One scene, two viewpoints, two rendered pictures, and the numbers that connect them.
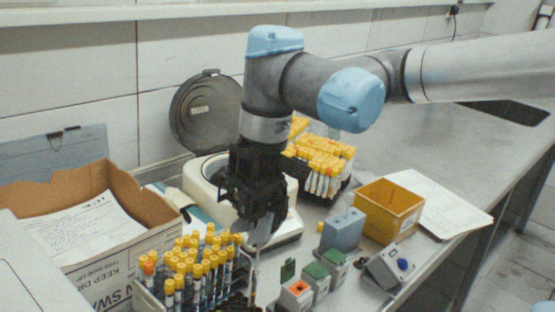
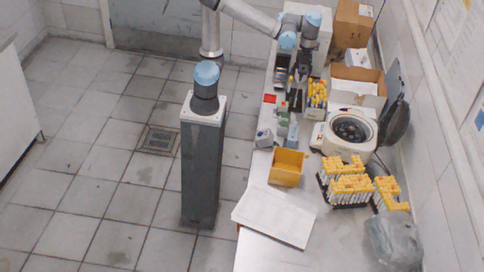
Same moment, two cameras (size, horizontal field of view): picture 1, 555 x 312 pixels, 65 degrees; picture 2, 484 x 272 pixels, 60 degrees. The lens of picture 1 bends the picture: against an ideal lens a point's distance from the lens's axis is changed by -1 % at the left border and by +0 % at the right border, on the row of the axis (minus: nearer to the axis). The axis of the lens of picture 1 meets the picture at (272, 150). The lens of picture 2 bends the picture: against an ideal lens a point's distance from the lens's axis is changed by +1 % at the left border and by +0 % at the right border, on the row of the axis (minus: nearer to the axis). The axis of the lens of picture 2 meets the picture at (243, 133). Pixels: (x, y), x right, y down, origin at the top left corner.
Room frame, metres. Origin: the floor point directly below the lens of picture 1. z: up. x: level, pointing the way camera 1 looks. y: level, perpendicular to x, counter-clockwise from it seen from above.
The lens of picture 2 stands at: (1.81, -1.20, 2.24)
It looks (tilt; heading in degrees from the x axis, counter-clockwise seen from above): 43 degrees down; 143
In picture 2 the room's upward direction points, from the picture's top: 7 degrees clockwise
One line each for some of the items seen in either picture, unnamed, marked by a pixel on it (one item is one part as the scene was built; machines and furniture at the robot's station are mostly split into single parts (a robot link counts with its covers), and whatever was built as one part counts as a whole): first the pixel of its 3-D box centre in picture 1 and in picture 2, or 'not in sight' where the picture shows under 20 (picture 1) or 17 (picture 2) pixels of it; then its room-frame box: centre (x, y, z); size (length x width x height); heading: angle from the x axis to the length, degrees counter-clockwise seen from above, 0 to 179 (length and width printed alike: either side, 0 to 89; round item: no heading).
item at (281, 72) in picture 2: not in sight; (280, 72); (0.35, 0.10, 0.92); 0.21 x 0.07 x 0.05; 141
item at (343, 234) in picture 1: (341, 235); (291, 140); (0.82, -0.18, 0.92); 0.10 x 0.07 x 0.10; 135
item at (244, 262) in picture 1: (194, 282); (314, 101); (0.63, 0.11, 0.91); 0.20 x 0.10 x 0.07; 141
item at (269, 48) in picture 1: (273, 70); (311, 24); (0.58, 0.01, 1.35); 0.09 x 0.08 x 0.11; 51
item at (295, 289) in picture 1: (295, 300); (283, 108); (0.61, -0.08, 0.92); 0.05 x 0.04 x 0.06; 51
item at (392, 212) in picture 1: (385, 211); (286, 167); (0.94, -0.30, 0.93); 0.13 x 0.13 x 0.10; 47
